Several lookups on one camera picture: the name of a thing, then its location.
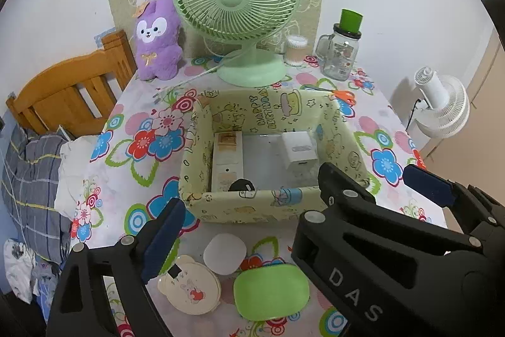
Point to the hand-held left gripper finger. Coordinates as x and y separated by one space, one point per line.
165 238

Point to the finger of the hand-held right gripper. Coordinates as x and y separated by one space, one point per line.
430 185
339 183

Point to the white charger adapter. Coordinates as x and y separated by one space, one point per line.
296 151

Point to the cream bear-shaped mirror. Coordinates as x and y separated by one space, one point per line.
189 293

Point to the yellow printed storage box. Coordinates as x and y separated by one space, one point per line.
236 208

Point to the black plug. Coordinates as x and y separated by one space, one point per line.
240 185

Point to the green rounded case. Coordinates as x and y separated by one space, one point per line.
272 291

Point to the floral tablecloth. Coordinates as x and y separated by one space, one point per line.
130 179

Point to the white standing fan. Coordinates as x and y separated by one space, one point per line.
442 100

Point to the white pillow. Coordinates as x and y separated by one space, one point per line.
73 171

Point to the glass jar mug green lid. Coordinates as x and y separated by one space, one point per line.
339 56

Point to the cotton swab container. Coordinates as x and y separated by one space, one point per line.
296 52

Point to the grey plaid pillow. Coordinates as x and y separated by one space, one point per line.
31 183

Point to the white printed cloth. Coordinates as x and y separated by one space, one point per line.
15 266

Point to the wooden bed headboard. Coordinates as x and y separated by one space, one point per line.
59 92

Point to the purple plush toy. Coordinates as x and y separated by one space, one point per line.
158 45

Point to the blue paper on wall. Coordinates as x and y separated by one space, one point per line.
101 37

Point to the green printed wall sheet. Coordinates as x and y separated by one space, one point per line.
122 1

